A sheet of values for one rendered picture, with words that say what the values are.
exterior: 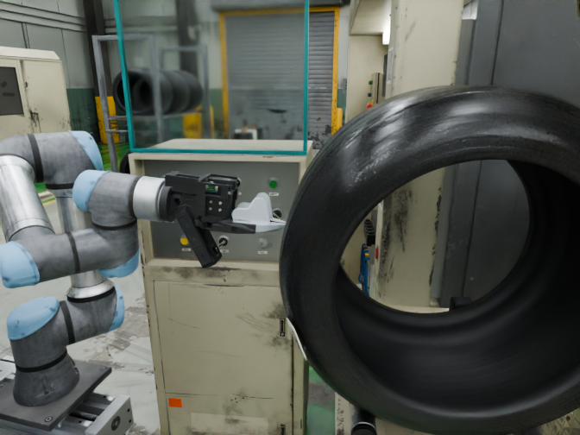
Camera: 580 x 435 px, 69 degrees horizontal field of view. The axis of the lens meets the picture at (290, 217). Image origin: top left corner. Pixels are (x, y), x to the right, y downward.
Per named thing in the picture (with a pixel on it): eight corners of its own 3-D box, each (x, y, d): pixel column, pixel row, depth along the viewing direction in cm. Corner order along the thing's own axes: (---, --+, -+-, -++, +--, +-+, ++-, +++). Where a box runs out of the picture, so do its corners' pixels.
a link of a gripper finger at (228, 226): (254, 227, 68) (201, 220, 68) (254, 236, 68) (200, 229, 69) (259, 219, 72) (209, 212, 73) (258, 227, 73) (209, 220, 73)
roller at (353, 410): (367, 328, 104) (350, 336, 105) (357, 314, 103) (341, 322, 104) (382, 442, 71) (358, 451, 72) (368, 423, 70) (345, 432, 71)
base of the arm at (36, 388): (-2, 400, 105) (-10, 366, 102) (47, 362, 119) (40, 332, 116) (48, 411, 101) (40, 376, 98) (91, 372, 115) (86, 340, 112)
